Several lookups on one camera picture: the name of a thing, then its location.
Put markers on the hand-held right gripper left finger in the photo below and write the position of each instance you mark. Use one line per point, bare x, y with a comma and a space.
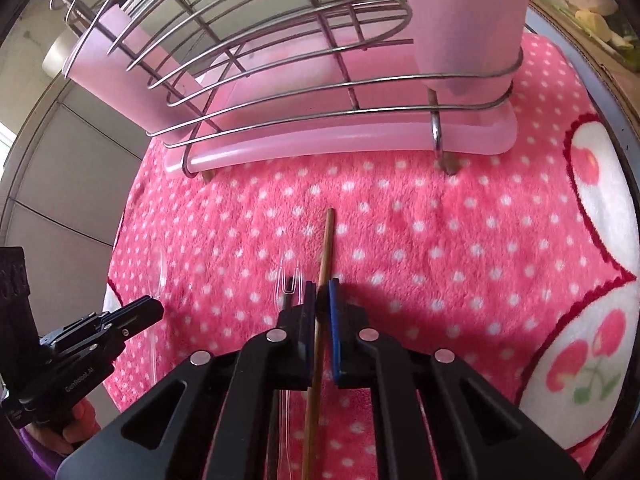
300, 332

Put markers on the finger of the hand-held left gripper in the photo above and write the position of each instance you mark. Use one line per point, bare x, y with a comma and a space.
140, 312

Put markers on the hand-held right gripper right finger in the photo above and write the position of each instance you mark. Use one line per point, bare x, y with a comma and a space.
334, 330

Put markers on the clear plastic fork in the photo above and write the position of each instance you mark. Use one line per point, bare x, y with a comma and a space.
290, 292

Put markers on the clear plastic spoon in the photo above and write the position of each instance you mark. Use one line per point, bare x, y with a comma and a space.
161, 275

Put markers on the wooden chopstick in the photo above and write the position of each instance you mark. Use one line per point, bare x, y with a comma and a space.
327, 240

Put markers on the person's left hand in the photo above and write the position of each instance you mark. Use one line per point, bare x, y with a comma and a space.
80, 422

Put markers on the pink polka dot blanket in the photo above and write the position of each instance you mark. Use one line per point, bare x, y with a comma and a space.
450, 260

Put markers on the grey kitchen cabinets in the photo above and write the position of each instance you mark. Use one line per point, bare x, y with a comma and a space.
60, 185

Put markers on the pink plastic drip tray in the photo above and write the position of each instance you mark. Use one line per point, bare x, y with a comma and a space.
350, 140

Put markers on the pink plastic utensil cup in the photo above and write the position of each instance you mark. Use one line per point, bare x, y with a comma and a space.
465, 25
125, 75

